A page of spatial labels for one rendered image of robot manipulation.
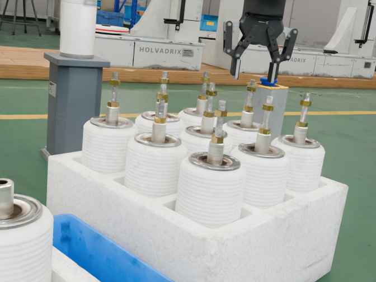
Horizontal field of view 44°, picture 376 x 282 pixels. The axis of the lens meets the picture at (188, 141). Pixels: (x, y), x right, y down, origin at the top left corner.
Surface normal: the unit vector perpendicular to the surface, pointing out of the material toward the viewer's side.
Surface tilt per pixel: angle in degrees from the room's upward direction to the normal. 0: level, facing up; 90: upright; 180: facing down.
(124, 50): 90
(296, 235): 90
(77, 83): 90
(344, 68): 90
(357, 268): 0
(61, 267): 0
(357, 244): 0
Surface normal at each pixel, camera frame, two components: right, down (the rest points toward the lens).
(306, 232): 0.72, 0.26
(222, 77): 0.50, 0.28
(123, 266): -0.69, 0.07
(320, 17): -0.86, 0.04
